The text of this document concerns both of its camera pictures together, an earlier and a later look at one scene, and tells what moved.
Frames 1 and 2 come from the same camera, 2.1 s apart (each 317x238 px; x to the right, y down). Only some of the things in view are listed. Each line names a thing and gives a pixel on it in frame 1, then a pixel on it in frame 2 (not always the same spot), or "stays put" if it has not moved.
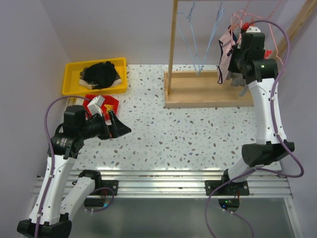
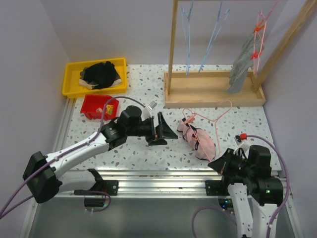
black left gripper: [117, 128] to [161, 131]
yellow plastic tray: [72, 75] stays put
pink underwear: [226, 46] to [202, 144]
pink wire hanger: [232, 27] to [214, 120]
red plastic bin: [111, 103] stays put
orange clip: [245, 26] to [259, 27]
